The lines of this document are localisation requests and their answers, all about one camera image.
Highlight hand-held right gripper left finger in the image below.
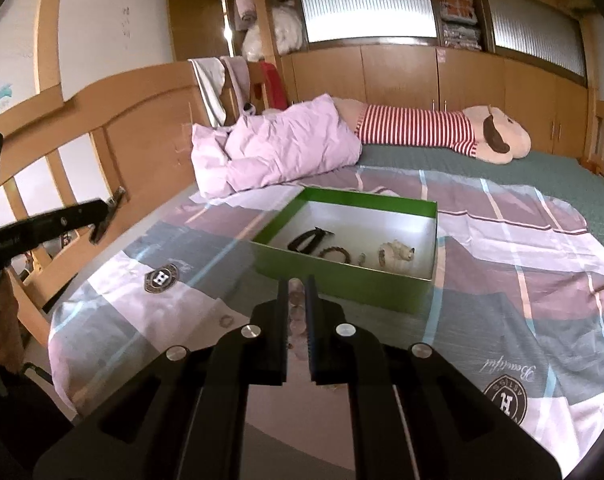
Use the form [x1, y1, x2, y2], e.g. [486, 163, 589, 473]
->
[32, 279, 289, 480]

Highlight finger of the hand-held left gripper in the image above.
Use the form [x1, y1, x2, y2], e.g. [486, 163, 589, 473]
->
[47, 187, 128, 244]

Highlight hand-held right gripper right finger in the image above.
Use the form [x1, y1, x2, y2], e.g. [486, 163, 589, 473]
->
[305, 275, 563, 480]

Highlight pale pink bead bracelet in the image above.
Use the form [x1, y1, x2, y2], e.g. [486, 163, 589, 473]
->
[288, 278, 309, 361]

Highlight green cardboard box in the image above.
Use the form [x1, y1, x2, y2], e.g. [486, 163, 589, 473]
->
[248, 186, 439, 315]

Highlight dark bead bracelet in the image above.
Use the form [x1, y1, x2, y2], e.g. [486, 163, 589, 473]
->
[317, 245, 353, 264]

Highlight black wristband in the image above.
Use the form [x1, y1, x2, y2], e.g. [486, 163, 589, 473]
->
[287, 227, 335, 254]

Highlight white wrist watch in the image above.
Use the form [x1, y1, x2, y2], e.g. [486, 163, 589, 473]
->
[380, 241, 417, 264]

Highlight person's left hand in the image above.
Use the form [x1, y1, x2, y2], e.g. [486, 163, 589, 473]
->
[0, 287, 26, 374]

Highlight wooden bed headboard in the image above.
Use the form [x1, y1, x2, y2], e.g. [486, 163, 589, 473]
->
[0, 59, 219, 356]

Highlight grey white hanging garment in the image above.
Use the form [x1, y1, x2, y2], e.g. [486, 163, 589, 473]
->
[188, 56, 228, 129]

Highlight plaid bedsheet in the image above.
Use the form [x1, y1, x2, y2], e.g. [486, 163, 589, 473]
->
[47, 165, 604, 461]

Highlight pink grey hanging garment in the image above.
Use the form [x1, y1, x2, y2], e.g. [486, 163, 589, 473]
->
[222, 55, 253, 122]

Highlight pink quilt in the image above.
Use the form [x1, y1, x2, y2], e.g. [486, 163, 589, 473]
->
[191, 94, 363, 200]

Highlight red cloth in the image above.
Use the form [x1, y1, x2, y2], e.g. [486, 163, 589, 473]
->
[259, 61, 289, 111]

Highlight wooden wardrobe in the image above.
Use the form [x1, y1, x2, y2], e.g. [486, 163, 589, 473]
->
[134, 0, 233, 63]

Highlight striped shirt plush doll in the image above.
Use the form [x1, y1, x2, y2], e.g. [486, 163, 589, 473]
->
[332, 99, 533, 166]

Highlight pink hanging cloth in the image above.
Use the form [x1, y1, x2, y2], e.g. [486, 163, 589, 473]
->
[234, 0, 258, 31]

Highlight white stuffed bags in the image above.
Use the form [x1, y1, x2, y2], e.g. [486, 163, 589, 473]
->
[241, 2, 305, 62]

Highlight wide frosted glass window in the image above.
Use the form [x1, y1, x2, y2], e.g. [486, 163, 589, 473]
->
[299, 0, 439, 44]

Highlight stack of folded clothes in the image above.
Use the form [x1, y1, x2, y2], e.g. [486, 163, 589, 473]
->
[434, 0, 483, 52]

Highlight narrow frosted glass window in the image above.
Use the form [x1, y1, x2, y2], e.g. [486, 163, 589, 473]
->
[484, 0, 588, 79]

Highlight wooden wall cabinets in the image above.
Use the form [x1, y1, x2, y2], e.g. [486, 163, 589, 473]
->
[281, 42, 596, 157]

